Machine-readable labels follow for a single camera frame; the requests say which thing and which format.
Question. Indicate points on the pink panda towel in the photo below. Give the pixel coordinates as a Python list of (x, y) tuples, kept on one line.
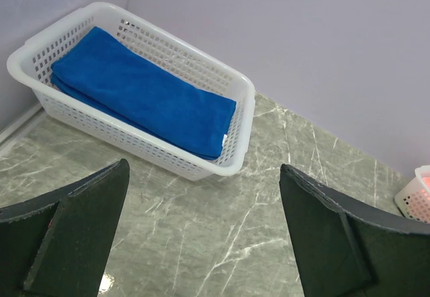
[(424, 179)]

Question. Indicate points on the white plastic basket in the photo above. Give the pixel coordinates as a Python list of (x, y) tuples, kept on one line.
[(413, 201), (30, 65)]

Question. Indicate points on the folded blue towel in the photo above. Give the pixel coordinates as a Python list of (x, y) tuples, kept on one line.
[(101, 72)]

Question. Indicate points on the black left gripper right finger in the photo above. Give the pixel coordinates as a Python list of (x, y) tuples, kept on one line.
[(344, 247)]

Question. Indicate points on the white plastic basket left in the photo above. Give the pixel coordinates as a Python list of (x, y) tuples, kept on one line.
[(30, 65)]

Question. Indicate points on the white plastic basket right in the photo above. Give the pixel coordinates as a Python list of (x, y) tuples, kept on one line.
[(413, 201)]

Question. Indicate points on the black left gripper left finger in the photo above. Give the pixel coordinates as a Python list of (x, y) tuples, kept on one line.
[(58, 243)]

